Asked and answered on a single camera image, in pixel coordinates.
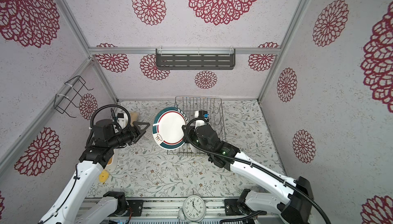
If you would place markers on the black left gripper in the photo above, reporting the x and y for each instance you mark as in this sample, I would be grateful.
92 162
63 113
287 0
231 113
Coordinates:
134 134

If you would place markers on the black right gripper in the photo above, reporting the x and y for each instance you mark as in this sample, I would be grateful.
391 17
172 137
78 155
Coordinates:
194 132

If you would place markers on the white plate green red rim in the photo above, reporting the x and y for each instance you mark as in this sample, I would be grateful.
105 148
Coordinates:
167 128

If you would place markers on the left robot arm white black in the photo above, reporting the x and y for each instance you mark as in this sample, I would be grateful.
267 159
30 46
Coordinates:
105 137

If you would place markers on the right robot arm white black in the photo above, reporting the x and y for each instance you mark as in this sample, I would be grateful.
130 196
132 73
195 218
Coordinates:
292 199

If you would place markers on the white analog clock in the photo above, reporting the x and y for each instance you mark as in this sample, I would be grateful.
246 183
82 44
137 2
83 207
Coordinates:
193 211

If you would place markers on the silver wire dish rack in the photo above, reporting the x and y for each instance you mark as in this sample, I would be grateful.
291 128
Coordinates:
215 115

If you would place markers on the dark grey wall shelf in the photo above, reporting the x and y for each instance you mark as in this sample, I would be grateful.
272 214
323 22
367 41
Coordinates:
195 59

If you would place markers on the black wire wall holder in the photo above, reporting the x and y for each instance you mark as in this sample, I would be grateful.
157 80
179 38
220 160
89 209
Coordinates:
74 86

